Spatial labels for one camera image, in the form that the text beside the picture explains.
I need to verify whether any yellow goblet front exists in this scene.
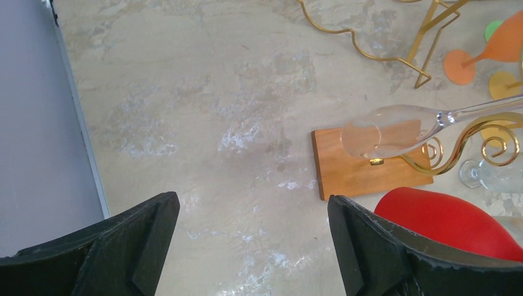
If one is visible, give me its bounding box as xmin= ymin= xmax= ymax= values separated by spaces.
xmin=480 ymin=71 xmax=522 ymax=144

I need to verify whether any green plastic cup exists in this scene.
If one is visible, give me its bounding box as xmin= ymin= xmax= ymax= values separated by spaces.
xmin=484 ymin=20 xmax=503 ymax=42

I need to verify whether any gold swirl wine glass rack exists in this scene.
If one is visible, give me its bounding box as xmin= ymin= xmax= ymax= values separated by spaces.
xmin=311 ymin=112 xmax=522 ymax=202

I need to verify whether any gold tall wire rack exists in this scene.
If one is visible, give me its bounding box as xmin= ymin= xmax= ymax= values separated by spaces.
xmin=299 ymin=1 xmax=467 ymax=89

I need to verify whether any clear wine glass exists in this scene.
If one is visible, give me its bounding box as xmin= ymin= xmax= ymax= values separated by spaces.
xmin=340 ymin=94 xmax=522 ymax=160

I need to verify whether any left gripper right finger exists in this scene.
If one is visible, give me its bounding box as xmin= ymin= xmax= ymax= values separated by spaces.
xmin=327 ymin=195 xmax=522 ymax=295

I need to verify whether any small clear tumbler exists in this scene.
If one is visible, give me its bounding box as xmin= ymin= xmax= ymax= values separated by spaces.
xmin=459 ymin=157 xmax=522 ymax=194

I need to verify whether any orange plastic goblet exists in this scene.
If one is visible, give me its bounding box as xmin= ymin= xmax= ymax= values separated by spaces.
xmin=443 ymin=10 xmax=522 ymax=85

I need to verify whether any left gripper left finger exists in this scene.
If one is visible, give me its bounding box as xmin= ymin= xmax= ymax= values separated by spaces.
xmin=1 ymin=192 xmax=180 ymax=295

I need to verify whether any red plastic goblet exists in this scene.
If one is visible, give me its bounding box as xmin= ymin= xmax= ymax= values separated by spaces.
xmin=374 ymin=187 xmax=522 ymax=262

